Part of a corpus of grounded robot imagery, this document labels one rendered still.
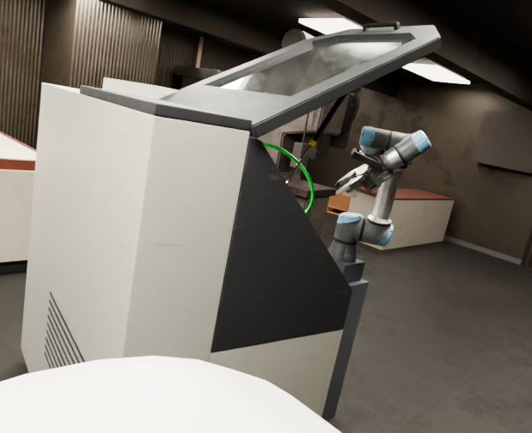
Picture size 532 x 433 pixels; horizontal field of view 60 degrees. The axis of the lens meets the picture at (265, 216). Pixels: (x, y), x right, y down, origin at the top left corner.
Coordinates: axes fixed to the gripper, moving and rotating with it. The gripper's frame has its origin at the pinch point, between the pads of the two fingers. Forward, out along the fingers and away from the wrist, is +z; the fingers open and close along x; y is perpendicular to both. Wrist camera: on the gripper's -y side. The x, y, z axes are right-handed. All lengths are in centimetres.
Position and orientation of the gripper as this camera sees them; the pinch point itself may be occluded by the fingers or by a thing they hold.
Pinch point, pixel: (337, 187)
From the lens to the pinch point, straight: 172.0
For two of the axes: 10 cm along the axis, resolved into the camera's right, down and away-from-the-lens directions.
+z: -8.1, 5.2, 2.9
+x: 0.5, -4.2, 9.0
